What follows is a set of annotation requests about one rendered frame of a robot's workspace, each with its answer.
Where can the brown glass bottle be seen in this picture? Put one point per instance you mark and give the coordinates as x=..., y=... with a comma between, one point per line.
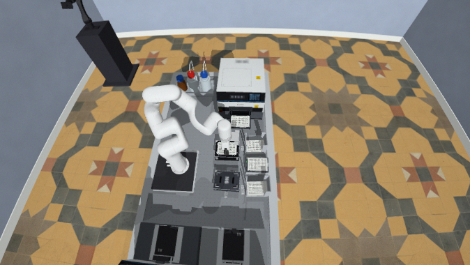
x=183, y=86

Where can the white plastic bottle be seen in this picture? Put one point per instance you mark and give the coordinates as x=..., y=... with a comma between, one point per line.
x=194, y=86
x=206, y=86

